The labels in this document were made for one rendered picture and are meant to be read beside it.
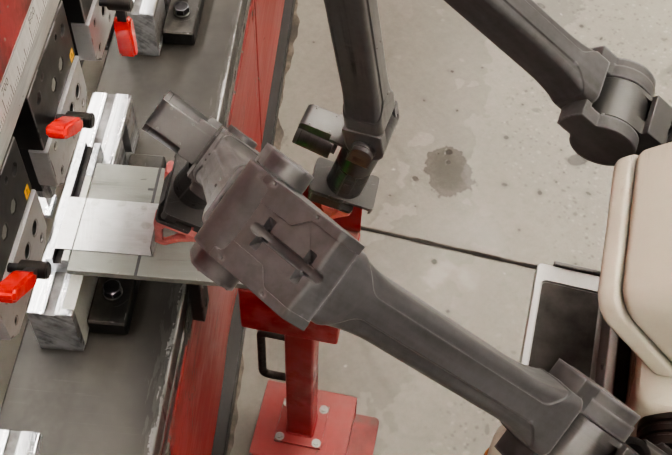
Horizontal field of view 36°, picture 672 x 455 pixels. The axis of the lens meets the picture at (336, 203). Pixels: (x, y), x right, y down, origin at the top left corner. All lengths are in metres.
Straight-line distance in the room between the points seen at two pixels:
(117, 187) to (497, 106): 1.66
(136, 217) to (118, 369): 0.21
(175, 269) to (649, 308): 0.64
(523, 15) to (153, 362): 0.68
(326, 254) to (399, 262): 1.85
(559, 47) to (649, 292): 0.32
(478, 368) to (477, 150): 1.99
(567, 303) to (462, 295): 1.23
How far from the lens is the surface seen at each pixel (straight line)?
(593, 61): 1.21
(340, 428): 2.21
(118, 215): 1.42
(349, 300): 0.75
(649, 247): 1.01
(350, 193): 1.55
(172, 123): 1.21
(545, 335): 1.29
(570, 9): 3.26
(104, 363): 1.45
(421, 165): 2.76
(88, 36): 1.31
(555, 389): 0.93
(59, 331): 1.42
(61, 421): 1.42
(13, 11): 1.07
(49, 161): 1.19
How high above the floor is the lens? 2.13
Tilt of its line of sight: 53 degrees down
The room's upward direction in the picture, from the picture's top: 3 degrees clockwise
